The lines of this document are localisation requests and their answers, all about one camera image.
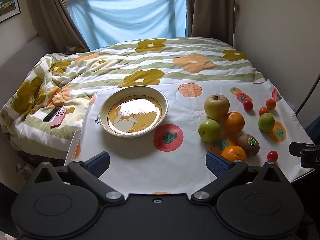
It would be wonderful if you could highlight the brown curtain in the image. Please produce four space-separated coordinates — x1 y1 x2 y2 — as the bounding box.
185 0 235 47
24 0 90 53

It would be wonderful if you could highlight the pink phone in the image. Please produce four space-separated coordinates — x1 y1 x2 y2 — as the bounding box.
51 109 67 128

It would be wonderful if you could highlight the light blue hanging cloth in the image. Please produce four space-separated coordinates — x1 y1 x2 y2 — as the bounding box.
69 0 187 50

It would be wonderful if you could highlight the dark blue cloth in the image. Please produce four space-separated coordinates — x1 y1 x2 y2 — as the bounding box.
305 115 320 144

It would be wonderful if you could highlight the cream bowl with yellow print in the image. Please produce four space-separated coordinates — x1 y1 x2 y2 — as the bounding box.
99 86 168 138

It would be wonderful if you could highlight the black phone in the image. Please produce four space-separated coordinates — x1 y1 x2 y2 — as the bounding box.
42 106 63 123

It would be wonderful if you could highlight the orange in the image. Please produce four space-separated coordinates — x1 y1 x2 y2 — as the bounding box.
221 145 247 162
223 111 245 133

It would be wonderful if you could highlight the green apple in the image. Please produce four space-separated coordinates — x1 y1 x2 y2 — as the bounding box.
198 119 221 142
258 113 275 133

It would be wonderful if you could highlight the thin wall cord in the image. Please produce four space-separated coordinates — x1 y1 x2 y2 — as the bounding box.
233 1 238 47

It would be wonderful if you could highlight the black cable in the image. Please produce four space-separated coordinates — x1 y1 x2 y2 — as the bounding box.
296 72 320 117

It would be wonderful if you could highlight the framed wall picture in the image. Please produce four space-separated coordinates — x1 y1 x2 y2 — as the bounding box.
0 0 22 24

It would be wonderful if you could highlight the white fruit-print tablecloth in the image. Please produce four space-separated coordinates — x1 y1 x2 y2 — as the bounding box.
65 79 315 195

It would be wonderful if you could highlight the floral striped blanket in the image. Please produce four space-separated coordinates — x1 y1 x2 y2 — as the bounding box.
0 38 266 160

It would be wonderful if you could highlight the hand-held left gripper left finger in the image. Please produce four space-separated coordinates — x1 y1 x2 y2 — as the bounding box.
32 151 125 205

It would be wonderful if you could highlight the large yellow-green apple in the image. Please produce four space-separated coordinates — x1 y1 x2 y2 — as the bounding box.
204 94 230 121

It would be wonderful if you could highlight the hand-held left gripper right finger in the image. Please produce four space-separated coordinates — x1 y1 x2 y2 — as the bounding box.
191 151 288 205

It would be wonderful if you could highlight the brown kiwi with green sticker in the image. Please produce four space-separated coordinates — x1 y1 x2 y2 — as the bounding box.
237 133 260 157

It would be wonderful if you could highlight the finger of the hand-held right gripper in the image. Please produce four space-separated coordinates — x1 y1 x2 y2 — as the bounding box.
289 142 320 155

